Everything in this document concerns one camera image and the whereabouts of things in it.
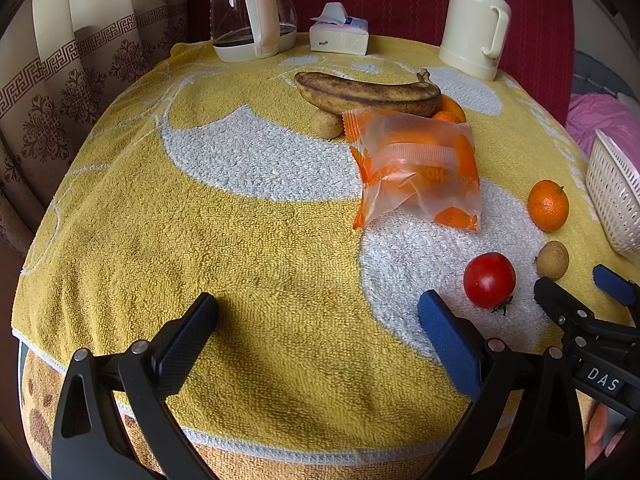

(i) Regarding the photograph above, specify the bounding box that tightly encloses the small brown longan fruit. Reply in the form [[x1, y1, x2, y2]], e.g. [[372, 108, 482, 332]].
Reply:
[[536, 240, 570, 281]]

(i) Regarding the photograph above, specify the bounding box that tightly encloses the red tomato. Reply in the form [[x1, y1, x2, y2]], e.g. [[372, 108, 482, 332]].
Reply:
[[463, 252, 516, 310]]

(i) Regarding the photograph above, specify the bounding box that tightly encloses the orange mandarin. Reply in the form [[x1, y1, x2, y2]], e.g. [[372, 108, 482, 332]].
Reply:
[[442, 94, 466, 122], [527, 180, 570, 233]]

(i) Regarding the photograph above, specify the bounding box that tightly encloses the white plastic basket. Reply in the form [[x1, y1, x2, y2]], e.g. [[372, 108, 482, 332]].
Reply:
[[586, 129, 640, 262]]

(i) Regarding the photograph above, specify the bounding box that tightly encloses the orange plastic snack bag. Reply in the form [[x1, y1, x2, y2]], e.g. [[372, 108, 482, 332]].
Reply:
[[342, 107, 483, 231]]

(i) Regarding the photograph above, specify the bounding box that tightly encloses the overripe brown banana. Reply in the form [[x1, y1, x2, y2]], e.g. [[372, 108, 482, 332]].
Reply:
[[294, 70, 442, 117]]

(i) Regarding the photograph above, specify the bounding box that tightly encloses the person's right hand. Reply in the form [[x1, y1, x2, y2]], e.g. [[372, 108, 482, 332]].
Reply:
[[585, 403, 625, 467]]

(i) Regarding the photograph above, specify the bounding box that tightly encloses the pink polka-dot duvet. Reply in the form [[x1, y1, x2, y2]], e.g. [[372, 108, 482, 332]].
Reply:
[[565, 93, 640, 168]]

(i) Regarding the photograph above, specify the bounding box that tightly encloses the white pillow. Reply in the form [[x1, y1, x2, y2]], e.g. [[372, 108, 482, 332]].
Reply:
[[617, 92, 640, 113]]

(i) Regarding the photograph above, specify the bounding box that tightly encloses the grey bed headboard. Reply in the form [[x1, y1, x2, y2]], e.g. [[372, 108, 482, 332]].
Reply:
[[572, 50, 636, 98]]

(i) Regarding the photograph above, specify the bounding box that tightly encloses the orange mandarin behind banana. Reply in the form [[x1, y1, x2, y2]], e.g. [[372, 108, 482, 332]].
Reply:
[[442, 94, 466, 122]]

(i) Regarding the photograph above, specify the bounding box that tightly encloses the yellow and white towel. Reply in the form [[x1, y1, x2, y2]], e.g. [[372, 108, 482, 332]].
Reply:
[[12, 37, 639, 479]]

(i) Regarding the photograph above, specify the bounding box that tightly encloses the small brown potato-like fruit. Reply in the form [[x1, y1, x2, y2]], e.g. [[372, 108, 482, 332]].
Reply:
[[310, 110, 343, 140]]

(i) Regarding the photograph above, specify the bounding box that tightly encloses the cream thermos flask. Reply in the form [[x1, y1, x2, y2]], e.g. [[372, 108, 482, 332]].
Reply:
[[438, 0, 511, 81]]

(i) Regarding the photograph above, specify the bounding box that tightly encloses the red fabric headboard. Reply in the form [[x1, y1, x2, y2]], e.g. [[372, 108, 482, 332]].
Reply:
[[185, 0, 576, 126]]

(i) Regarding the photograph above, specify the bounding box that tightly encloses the white tissue pack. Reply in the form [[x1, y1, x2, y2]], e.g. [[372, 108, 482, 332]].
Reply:
[[309, 2, 369, 55]]

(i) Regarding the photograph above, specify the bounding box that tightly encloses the beige patterned curtain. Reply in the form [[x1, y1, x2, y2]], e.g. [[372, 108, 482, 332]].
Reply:
[[1, 0, 188, 255]]

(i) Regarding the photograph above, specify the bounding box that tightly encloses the glass electric kettle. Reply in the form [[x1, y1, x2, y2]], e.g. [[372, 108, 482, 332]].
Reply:
[[209, 0, 297, 63]]

